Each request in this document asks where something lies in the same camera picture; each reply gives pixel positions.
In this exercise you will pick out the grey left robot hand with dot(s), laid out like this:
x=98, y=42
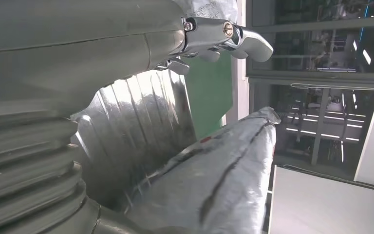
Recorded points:
x=77, y=48

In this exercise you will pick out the small grey courier package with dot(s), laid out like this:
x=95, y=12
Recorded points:
x=206, y=181

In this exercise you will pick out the green-topped work table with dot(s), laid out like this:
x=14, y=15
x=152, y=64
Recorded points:
x=209, y=97

